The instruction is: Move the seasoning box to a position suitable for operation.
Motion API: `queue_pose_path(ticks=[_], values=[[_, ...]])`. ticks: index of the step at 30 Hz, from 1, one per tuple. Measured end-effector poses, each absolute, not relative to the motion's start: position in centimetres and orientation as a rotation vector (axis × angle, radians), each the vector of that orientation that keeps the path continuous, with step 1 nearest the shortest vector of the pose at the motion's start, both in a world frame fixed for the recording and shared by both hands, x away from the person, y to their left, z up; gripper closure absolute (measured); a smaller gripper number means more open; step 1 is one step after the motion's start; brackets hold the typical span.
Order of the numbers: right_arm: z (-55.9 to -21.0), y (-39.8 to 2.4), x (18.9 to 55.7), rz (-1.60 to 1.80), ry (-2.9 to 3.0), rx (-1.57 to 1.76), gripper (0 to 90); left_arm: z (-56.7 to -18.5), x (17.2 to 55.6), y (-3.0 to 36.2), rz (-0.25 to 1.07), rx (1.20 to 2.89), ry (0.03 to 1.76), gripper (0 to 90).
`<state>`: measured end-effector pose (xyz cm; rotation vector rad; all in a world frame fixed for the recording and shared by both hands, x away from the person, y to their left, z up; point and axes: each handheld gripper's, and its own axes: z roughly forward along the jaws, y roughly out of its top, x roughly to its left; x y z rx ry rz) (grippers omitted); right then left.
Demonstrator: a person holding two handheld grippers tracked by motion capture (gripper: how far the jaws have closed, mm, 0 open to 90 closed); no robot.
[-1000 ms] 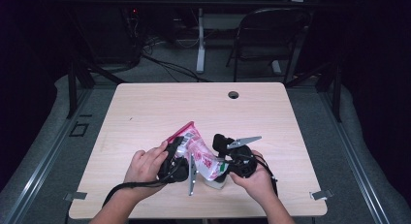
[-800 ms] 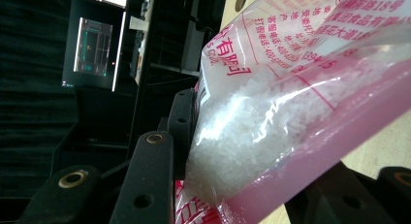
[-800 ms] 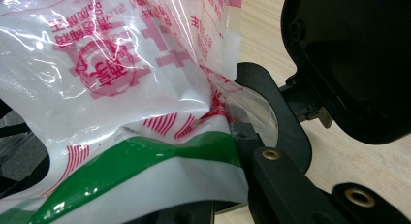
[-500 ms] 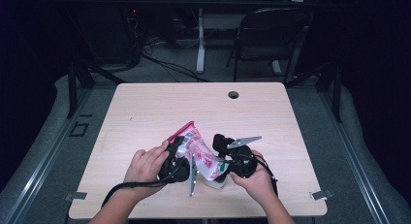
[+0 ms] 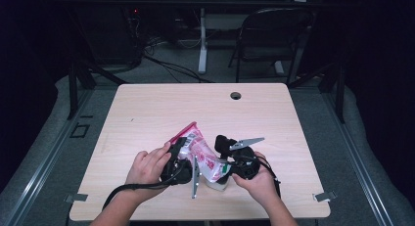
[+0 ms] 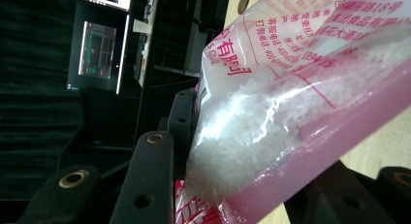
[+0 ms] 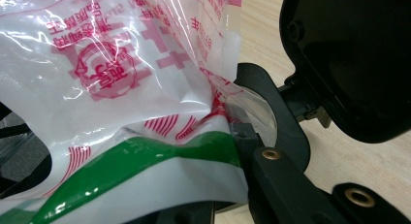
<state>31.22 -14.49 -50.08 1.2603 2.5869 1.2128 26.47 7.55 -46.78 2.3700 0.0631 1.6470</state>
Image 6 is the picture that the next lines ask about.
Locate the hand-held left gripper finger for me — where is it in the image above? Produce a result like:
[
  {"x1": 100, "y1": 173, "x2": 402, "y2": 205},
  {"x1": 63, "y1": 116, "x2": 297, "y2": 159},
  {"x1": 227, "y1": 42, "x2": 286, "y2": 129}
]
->
[{"x1": 157, "y1": 87, "x2": 199, "y2": 181}]

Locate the pink and white plastic bag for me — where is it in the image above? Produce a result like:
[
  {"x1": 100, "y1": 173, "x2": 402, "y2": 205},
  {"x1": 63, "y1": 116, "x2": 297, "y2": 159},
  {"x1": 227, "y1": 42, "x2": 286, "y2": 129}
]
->
[{"x1": 174, "y1": 0, "x2": 411, "y2": 224}]

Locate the white paper label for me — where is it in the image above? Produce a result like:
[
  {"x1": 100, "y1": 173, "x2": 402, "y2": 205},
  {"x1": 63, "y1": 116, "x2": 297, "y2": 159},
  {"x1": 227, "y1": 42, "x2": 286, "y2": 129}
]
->
[{"x1": 132, "y1": 18, "x2": 153, "y2": 35}]

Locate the dark screen monitor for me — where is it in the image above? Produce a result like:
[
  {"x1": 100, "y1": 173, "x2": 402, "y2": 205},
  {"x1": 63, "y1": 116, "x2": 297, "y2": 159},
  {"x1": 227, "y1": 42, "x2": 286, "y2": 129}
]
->
[{"x1": 66, "y1": 0, "x2": 131, "y2": 95}]

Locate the dark curtain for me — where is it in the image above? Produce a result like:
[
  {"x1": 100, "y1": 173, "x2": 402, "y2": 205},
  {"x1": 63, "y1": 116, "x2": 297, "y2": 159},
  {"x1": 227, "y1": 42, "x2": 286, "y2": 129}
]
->
[{"x1": 0, "y1": 0, "x2": 83, "y2": 201}]

